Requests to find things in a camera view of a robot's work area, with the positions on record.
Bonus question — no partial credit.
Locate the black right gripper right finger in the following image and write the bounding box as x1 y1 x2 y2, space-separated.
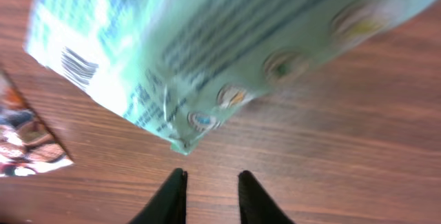
238 170 295 224

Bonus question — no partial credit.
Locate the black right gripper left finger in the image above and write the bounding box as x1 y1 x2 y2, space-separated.
129 168 188 224

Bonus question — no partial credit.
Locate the teal packet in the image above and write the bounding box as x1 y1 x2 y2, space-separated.
25 0 436 154

